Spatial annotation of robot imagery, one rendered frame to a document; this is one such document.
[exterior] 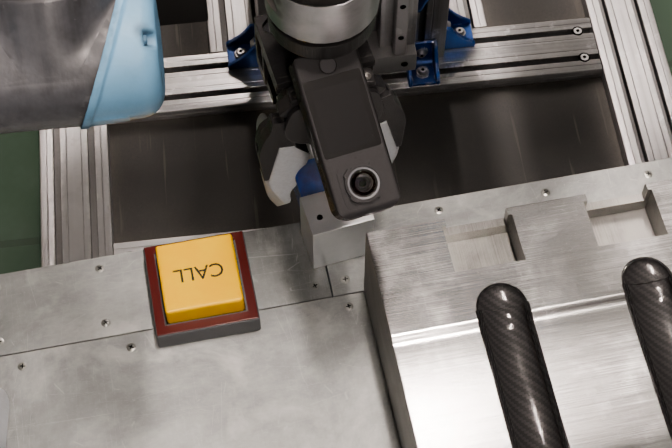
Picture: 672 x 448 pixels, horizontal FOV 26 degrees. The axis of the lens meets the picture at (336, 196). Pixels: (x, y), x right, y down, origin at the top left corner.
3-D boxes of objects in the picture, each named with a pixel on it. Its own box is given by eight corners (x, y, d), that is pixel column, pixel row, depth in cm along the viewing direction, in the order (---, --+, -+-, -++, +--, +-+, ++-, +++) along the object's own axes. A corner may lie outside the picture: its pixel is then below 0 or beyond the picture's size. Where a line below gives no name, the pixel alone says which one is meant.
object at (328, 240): (268, 137, 122) (265, 100, 117) (325, 123, 123) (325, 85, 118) (313, 269, 116) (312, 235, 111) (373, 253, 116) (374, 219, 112)
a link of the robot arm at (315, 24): (397, -9, 90) (269, 21, 88) (394, 36, 94) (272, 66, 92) (360, -97, 93) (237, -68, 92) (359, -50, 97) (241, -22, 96)
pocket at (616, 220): (574, 219, 112) (581, 194, 109) (640, 207, 112) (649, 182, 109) (591, 270, 109) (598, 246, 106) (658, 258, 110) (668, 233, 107)
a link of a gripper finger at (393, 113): (412, 122, 108) (380, 64, 101) (418, 139, 107) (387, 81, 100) (354, 148, 109) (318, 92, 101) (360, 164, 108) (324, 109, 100)
